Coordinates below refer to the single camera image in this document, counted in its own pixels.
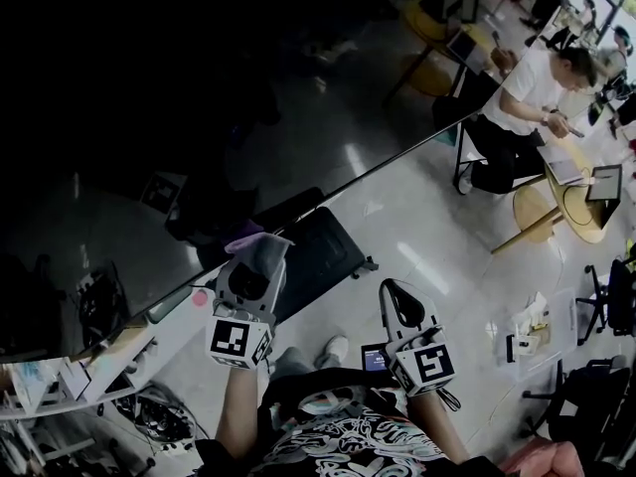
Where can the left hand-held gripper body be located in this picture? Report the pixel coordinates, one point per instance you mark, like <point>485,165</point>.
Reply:
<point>228,341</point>

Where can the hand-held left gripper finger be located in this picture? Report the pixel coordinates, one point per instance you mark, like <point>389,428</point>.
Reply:
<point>275,296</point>
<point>222,288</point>

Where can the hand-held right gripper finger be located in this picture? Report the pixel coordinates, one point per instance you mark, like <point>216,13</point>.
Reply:
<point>387,318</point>
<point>429,318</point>

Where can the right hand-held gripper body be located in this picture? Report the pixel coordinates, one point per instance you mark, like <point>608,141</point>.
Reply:
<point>429,365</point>

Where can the purple grey wiping cloth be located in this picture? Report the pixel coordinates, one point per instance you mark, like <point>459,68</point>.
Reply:
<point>263,254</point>

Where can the large black glossy screen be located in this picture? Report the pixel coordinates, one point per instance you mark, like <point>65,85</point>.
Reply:
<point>149,67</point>

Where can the person's left forearm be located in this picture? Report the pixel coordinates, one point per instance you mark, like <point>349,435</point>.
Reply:
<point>241,410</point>

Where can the person's right forearm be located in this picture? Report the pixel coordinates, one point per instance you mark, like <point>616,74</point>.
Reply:
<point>439,430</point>

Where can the pink round disc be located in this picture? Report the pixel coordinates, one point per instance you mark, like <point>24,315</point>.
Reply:
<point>200,298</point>

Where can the small dark screen device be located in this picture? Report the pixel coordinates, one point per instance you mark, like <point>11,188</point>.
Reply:
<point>375,358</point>

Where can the green storage tray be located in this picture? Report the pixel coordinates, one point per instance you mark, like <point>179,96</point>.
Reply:
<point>166,306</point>

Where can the black display stand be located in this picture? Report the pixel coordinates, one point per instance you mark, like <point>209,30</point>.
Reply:
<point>328,251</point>

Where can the person's left leg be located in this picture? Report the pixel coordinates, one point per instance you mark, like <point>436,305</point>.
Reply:
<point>308,361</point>

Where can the person's black printed shirt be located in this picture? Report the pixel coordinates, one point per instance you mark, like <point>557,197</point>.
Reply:
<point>353,435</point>

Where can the brown cardboard box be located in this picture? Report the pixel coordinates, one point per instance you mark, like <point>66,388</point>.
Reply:
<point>124,333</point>

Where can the white metal shelving unit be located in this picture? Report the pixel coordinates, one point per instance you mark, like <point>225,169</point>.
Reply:
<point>124,370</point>

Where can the clear plastic storage bin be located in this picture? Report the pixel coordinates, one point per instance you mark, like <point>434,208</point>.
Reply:
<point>539,336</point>

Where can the round wooden stool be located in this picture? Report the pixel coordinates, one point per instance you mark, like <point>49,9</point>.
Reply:
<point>531,214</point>

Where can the black folding chair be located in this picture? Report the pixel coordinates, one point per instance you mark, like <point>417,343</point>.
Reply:
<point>459,162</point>

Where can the black office chair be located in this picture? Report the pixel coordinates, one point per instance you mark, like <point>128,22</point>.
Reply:
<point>618,301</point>
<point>591,405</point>

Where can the round wooden table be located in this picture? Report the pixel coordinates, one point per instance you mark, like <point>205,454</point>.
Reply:
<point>579,216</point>

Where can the bag of blue gloves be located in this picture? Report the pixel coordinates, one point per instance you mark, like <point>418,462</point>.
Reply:
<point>32,374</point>

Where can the silver laptop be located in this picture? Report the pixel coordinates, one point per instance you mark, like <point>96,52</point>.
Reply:
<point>564,167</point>

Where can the dark tablet on stand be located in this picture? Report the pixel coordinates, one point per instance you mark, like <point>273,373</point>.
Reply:
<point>603,184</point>

